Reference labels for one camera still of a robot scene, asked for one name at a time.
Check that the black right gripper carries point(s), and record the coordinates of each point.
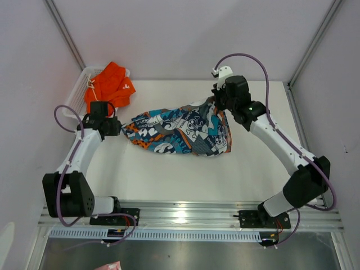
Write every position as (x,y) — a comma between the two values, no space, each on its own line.
(217,93)

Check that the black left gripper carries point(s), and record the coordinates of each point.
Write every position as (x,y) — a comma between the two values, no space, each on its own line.
(117,126)

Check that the patterned blue orange shorts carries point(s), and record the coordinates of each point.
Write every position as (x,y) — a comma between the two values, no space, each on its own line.
(199,128)

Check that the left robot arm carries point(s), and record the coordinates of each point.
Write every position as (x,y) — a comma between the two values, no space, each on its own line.
(67,191)

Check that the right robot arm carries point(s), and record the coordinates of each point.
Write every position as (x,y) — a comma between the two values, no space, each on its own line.
(309,175)

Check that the white plastic basket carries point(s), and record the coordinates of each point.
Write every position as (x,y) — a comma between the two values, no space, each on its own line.
(76,100)

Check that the pink cloth piece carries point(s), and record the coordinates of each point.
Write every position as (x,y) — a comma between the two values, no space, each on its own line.
(110,266)

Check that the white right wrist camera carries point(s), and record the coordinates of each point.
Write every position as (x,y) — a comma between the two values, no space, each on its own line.
(221,74)

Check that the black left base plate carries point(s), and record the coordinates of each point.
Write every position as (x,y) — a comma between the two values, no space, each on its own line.
(118,220)

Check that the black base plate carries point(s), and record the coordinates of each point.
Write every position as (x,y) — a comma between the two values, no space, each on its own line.
(118,220)
(257,219)

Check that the white slotted cable duct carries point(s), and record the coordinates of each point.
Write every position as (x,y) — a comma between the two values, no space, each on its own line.
(155,234)

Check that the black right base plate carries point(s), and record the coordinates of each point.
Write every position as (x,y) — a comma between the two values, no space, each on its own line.
(257,219)

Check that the left aluminium frame post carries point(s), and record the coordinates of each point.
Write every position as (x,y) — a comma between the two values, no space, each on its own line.
(65,33)

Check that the aluminium frame post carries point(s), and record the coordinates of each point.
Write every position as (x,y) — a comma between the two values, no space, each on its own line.
(316,40)
(65,33)

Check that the right aluminium frame post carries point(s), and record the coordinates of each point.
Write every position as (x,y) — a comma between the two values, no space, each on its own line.
(316,40)

